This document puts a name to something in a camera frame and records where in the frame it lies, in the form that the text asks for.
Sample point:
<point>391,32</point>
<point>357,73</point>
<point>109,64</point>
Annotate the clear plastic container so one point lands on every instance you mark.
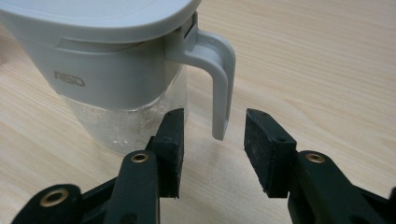
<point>109,77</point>

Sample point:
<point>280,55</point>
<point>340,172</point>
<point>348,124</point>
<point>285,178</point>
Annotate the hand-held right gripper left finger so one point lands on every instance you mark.
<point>169,155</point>

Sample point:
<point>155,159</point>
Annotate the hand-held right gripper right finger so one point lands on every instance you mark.
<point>267,155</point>

